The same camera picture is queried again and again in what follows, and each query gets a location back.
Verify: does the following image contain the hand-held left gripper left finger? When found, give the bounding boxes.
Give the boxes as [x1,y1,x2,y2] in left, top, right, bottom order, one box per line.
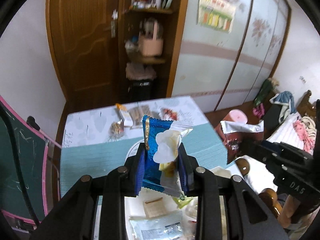
[29,147,146,240]

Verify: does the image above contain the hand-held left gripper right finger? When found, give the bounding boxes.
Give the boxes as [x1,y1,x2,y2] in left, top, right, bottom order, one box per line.
[177,143,288,240]

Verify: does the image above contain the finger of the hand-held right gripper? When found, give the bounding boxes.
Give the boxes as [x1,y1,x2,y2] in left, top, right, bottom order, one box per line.
[241,139,278,171]
[261,140,282,153]

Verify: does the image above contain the green snack packet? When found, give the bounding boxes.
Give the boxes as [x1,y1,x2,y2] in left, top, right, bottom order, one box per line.
[172,196,193,208]

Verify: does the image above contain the dark red foil packet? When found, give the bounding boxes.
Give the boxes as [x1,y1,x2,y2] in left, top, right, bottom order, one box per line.
[220,120,265,166]

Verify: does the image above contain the white plastic tray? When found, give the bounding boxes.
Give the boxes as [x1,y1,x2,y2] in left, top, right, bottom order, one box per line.
[99,166,233,240]

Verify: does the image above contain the blue snack packet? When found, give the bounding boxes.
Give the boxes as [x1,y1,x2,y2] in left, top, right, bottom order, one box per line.
[136,114,194,199]

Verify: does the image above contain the beige cracker packet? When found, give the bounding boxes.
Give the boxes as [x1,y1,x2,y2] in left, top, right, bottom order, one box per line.
[143,197,165,218]

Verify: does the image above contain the mixed nut bar packet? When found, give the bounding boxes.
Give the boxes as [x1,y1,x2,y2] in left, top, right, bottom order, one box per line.
[109,121,126,137]

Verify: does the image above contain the clear packet of dark snack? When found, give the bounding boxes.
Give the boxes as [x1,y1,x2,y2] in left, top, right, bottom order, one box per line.
[127,106,152,129]

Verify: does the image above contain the large clear bag white contents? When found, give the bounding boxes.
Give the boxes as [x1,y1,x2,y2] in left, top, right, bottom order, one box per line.
[128,211,185,240]

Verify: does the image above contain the orange and white snack packet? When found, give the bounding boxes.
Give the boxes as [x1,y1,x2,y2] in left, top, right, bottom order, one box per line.
[115,103,133,128]

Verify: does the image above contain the red and white snack packet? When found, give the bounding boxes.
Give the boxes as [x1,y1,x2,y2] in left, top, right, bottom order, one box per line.
[159,108,180,121]

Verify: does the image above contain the plaid bed sheet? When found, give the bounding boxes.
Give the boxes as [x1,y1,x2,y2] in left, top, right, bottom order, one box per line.
[264,114,320,156]

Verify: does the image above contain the pink clothes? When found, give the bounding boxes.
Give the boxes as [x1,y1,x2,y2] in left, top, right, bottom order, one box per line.
[292,116,316,151]

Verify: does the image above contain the pink toy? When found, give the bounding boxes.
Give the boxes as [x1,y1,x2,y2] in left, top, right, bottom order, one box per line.
[252,103,266,118]

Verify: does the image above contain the pink plastic stool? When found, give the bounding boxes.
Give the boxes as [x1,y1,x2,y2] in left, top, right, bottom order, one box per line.
[220,109,248,136]

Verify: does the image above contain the blue and white towel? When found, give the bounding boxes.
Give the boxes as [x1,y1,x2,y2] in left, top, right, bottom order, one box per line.
[270,91,302,123]

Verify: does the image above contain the green cloth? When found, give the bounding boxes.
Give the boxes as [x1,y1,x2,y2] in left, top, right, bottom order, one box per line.
[253,78,279,107]

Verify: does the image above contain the black bin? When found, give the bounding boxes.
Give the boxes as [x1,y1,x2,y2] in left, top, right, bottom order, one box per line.
[128,79,154,101]

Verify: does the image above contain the folded pink cloth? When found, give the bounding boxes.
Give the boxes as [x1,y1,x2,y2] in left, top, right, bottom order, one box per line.
[125,62,157,81]

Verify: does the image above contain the floral sliding-door wardrobe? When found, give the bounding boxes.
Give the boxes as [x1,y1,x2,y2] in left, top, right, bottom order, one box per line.
[172,0,292,112]

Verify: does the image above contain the black easel knob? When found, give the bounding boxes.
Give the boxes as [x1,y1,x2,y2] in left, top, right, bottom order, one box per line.
[27,116,41,131]

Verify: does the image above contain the wooden corner shelf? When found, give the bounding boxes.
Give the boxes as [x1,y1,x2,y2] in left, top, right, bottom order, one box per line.
[117,0,192,101]

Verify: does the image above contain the brown wooden door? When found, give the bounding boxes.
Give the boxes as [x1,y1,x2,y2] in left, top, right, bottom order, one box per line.
[45,0,126,111]

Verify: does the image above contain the row of small bottles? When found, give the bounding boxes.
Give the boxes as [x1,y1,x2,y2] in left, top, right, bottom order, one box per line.
[130,0,174,9]

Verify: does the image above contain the green chalkboard with pink frame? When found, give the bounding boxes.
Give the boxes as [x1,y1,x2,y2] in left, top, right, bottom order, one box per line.
[0,95,62,227]

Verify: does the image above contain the pink basket with handle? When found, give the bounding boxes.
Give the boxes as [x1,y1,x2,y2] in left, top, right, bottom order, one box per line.
[138,21,164,57]

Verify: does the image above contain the wall poster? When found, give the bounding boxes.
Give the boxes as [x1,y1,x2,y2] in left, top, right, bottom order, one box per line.
[197,0,237,33]

